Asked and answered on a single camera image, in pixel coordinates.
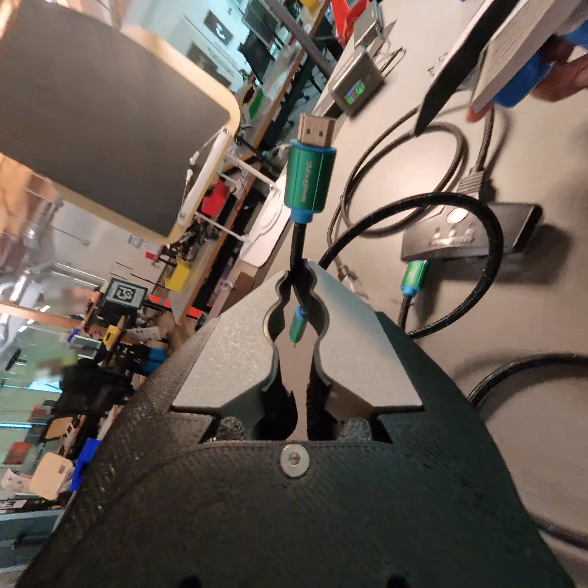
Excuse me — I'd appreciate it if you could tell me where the person's right hand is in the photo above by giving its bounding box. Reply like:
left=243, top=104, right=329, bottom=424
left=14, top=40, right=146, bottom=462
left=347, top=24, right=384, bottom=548
left=532, top=36, right=588, bottom=104

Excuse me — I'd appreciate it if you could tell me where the printed marker tag sign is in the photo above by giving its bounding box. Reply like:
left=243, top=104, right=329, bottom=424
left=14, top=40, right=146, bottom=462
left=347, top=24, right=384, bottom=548
left=103, top=278, right=149, bottom=319

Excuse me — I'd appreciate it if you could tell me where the yellow plastic bin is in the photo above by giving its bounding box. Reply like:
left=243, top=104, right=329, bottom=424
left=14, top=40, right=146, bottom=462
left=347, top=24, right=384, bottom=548
left=164, top=257, right=192, bottom=293

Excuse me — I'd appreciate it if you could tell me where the beige box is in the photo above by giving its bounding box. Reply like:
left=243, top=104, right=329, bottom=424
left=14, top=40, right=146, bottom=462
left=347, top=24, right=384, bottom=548
left=28, top=452, right=74, bottom=501

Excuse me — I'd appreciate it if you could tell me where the grey power station with display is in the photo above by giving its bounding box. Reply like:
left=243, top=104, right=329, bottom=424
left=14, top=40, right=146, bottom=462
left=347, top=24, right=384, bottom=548
left=330, top=48, right=386, bottom=119

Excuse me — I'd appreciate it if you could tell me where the grey braided switch cable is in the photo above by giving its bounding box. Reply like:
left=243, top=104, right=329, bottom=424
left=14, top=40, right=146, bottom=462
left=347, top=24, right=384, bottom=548
left=328, top=105, right=498, bottom=283

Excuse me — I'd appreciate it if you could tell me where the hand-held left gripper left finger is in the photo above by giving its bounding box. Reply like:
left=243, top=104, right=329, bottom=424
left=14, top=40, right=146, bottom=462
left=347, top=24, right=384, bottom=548
left=172, top=270, right=298, bottom=438

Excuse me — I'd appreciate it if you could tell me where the black HDMI switch box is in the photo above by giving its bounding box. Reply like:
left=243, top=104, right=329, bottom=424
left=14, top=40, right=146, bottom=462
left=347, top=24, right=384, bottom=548
left=401, top=202, right=544, bottom=262

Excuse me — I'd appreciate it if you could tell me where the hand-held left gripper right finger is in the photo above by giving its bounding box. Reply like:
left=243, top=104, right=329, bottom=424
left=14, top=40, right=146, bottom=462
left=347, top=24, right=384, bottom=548
left=305, top=258, right=424, bottom=438

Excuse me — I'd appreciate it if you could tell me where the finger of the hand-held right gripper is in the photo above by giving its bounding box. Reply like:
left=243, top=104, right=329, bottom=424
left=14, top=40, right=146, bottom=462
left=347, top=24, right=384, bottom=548
left=469, top=0, right=588, bottom=116
left=415, top=0, right=522, bottom=137

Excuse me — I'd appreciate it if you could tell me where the red plastic bin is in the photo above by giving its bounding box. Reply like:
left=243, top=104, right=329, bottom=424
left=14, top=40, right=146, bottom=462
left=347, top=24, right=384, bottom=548
left=201, top=180, right=229, bottom=217

